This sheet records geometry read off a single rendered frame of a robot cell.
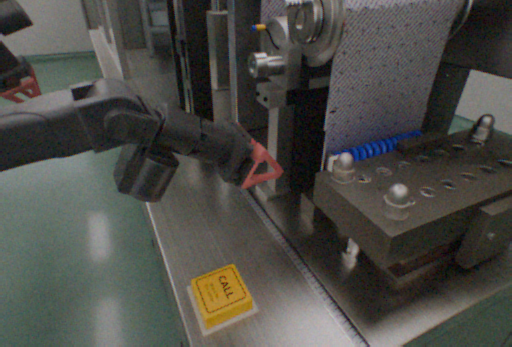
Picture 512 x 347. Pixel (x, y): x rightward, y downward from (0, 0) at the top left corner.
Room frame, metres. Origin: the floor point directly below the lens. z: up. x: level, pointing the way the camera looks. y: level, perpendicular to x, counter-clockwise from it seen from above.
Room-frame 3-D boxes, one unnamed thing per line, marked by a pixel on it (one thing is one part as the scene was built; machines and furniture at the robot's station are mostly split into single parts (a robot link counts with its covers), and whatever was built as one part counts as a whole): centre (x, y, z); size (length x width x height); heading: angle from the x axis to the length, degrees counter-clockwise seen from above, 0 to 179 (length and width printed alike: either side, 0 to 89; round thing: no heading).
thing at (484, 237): (0.38, -0.37, 0.96); 0.10 x 0.03 x 0.11; 116
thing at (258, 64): (0.55, -0.01, 1.18); 0.04 x 0.02 x 0.04; 26
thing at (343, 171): (0.43, -0.14, 1.05); 0.04 x 0.04 x 0.04
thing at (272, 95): (0.56, -0.04, 1.05); 0.06 x 0.05 x 0.31; 116
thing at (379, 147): (0.53, -0.24, 1.03); 0.21 x 0.04 x 0.03; 116
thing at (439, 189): (0.46, -0.32, 1.00); 0.40 x 0.16 x 0.06; 116
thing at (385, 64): (0.55, -0.23, 1.17); 0.23 x 0.01 x 0.18; 116
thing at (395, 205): (0.35, -0.19, 1.05); 0.04 x 0.04 x 0.04
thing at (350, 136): (0.55, -0.23, 1.03); 0.23 x 0.01 x 0.09; 116
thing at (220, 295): (0.30, 0.05, 0.91); 0.07 x 0.07 x 0.02; 26
